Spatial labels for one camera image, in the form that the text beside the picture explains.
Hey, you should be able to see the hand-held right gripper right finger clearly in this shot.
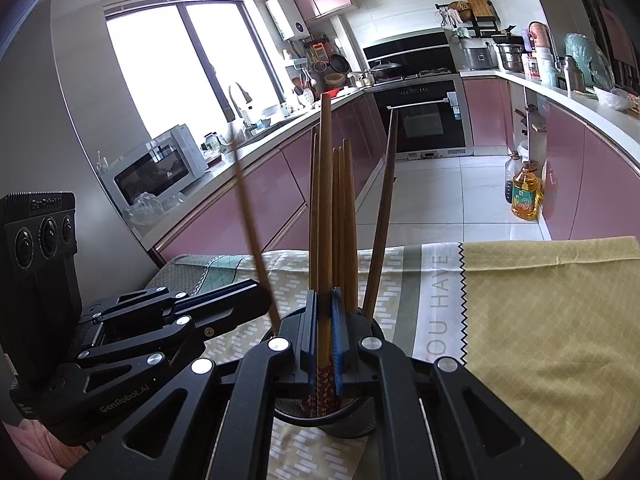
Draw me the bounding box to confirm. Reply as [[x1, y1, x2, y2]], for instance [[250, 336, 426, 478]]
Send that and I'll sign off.
[[330, 287, 576, 480]]

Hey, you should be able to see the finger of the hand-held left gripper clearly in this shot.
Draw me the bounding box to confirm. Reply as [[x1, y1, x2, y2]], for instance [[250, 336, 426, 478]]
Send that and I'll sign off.
[[75, 287, 275, 394], [80, 280, 266, 324]]

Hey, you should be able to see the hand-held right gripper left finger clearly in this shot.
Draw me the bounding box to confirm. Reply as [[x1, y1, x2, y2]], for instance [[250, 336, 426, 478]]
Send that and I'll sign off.
[[60, 289, 320, 480]]

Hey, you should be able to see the dark brown wooden chopstick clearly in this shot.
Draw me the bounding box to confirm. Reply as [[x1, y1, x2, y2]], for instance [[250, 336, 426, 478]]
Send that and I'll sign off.
[[231, 130, 282, 340], [361, 109, 399, 317]]

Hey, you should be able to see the black mesh utensil holder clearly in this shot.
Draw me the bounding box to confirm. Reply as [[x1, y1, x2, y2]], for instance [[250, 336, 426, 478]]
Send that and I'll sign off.
[[272, 307, 386, 438]]

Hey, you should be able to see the clear plastic bag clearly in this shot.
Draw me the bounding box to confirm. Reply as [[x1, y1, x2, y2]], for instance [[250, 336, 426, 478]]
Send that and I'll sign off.
[[122, 191, 186, 226]]

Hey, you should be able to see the long pink base cabinet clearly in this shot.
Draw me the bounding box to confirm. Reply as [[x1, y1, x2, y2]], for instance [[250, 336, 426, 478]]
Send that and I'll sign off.
[[152, 92, 386, 261]]

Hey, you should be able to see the silver microwave oven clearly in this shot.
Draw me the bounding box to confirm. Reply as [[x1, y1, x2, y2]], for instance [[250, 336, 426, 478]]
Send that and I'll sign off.
[[100, 126, 210, 208]]

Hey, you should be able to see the patchwork patterned tablecloth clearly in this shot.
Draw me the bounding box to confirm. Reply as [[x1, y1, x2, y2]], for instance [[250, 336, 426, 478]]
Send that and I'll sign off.
[[145, 237, 640, 480]]

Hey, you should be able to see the kitchen faucet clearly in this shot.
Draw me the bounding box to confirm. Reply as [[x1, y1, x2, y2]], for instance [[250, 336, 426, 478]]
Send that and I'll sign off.
[[227, 82, 256, 131]]

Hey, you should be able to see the kitchen window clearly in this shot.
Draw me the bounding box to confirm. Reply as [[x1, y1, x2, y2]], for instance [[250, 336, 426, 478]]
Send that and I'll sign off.
[[104, 2, 281, 156]]

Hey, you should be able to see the yellow cooking oil bottle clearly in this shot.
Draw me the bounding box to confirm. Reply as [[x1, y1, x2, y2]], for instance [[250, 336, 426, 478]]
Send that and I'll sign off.
[[510, 164, 543, 221]]

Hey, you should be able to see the black built-in oven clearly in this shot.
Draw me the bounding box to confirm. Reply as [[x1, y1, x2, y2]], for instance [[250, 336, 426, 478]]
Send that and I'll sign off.
[[372, 77, 473, 156]]

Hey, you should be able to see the clear plastic bottle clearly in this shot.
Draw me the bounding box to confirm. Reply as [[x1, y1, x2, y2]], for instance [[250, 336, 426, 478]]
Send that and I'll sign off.
[[504, 150, 526, 205]]

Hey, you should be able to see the narrow pink base cabinet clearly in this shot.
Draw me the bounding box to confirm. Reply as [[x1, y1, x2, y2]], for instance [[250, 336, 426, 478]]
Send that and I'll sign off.
[[462, 76, 513, 156]]

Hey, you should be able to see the wok with glass lid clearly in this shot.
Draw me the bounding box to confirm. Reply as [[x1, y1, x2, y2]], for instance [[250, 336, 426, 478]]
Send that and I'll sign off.
[[368, 60, 403, 82]]

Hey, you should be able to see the curved pink base cabinet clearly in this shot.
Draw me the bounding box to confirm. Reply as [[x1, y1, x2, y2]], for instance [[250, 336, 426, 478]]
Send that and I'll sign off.
[[542, 102, 640, 246]]

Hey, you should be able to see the black range hood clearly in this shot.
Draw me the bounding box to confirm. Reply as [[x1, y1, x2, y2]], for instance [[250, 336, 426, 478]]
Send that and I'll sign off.
[[362, 31, 458, 78]]

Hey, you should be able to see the silver rice cooker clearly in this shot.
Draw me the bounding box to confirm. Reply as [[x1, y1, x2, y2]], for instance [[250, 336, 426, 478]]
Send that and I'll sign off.
[[459, 37, 501, 71]]

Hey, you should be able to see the stainless steel pot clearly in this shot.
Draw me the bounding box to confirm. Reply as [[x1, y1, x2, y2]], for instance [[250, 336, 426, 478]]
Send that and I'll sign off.
[[496, 42, 526, 73]]

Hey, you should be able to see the steel thermos bottle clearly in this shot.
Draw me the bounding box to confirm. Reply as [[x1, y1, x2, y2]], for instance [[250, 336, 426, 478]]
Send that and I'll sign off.
[[564, 56, 587, 93]]

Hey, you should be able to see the pink thermos jug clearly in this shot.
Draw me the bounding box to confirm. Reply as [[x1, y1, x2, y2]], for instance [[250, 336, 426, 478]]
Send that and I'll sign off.
[[527, 21, 556, 52]]

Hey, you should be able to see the teal plastic bag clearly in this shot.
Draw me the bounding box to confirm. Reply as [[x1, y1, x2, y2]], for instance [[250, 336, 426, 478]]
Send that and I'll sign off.
[[565, 32, 615, 90]]

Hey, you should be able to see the white wall water heater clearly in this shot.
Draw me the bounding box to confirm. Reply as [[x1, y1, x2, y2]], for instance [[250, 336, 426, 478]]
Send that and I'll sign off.
[[265, 0, 311, 41]]

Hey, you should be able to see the black wall shelf rack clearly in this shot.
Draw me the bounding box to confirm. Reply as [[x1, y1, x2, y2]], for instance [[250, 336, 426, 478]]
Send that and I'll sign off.
[[435, 2, 501, 38]]

